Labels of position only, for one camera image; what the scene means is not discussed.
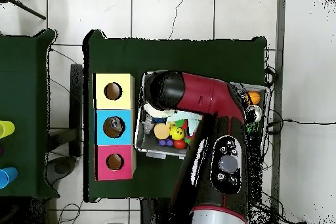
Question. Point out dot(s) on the mint green waffle cloth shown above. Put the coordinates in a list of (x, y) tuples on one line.
[(193, 120)]

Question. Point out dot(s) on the crushed clear plastic bottle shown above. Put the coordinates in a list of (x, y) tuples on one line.
[(115, 125)]

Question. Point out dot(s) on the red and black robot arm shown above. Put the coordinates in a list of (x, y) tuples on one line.
[(204, 92)]

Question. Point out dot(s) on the wooden box with three holes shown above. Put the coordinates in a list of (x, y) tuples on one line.
[(123, 98)]

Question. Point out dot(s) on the cream yellow waffle cloth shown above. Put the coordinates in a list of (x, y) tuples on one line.
[(155, 112)]

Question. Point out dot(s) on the orange round foam ball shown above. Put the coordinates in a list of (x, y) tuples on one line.
[(161, 131)]

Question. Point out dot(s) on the yellow smiley ball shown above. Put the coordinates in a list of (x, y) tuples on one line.
[(177, 132)]

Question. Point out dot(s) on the purple toy block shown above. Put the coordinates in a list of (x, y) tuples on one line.
[(166, 142)]

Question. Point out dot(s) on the red orange ball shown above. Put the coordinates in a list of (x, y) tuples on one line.
[(180, 144)]

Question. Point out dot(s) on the dark green table cloth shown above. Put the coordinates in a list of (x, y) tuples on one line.
[(183, 61)]

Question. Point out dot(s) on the orange toy basketball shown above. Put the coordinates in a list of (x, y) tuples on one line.
[(255, 98)]

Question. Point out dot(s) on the green cloth side table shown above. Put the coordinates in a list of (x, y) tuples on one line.
[(23, 90)]

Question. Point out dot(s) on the yellow plastic cup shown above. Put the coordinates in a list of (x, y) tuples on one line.
[(6, 129)]

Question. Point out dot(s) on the blue plastic cup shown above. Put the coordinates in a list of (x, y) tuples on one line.
[(8, 177)]

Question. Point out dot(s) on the black tripod leg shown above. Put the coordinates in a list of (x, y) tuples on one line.
[(26, 8)]

